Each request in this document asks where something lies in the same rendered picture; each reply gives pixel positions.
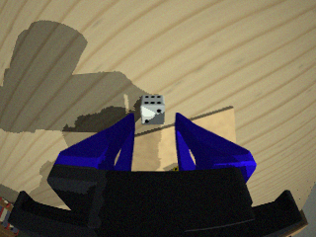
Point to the tan mat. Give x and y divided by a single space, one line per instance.
155 150

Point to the white dice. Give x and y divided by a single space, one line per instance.
152 109

